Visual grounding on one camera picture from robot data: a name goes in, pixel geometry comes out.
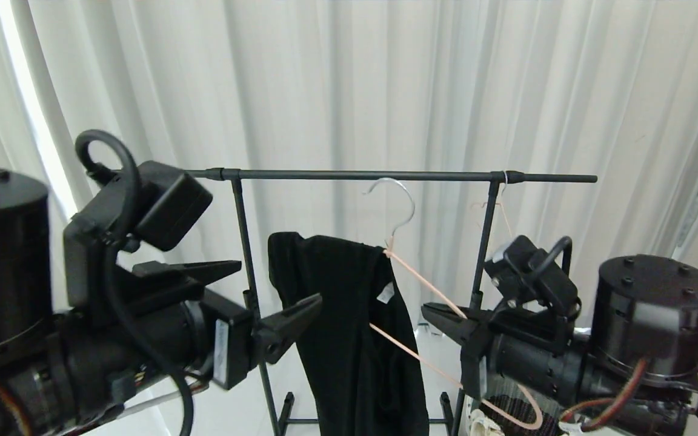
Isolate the white curtain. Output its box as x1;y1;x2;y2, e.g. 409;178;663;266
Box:
0;0;698;340

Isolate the white laundry basket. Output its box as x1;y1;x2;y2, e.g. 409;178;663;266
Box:
463;392;574;436

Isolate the pink clothes hanger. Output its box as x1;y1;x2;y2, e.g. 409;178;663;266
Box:
363;177;545;432
470;182;516;243

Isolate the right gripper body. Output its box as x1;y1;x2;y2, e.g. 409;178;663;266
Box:
459;312;596;420

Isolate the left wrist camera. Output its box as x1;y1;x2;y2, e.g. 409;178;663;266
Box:
63;160;214;309

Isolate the cream printed garment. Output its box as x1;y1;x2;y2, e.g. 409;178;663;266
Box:
468;409;505;436

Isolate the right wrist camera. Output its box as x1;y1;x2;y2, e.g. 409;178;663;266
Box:
484;235;581;355

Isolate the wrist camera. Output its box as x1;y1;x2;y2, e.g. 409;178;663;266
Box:
63;160;214;309
484;235;581;355

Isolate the black clothes rack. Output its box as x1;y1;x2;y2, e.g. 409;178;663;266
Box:
185;168;599;436

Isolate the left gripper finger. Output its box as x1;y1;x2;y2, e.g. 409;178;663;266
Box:
133;260;242;297
252;293;324;365

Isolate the black garment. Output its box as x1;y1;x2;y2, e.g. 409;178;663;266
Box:
267;232;432;436

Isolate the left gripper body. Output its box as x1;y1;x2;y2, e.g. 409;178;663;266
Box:
52;282;260;420

